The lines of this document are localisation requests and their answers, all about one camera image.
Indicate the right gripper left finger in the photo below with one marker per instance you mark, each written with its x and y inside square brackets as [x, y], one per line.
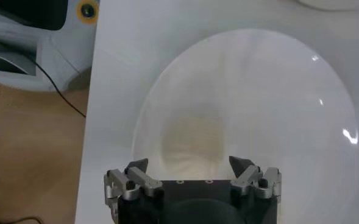
[139, 178]

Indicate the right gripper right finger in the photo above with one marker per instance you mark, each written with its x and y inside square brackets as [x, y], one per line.
[246, 178]

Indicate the white round plate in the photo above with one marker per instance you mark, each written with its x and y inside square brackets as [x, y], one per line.
[258, 106]

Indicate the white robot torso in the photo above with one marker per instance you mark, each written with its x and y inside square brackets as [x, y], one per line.
[69, 45]

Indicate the white electric cooker base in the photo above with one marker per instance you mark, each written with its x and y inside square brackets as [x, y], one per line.
[334, 3]

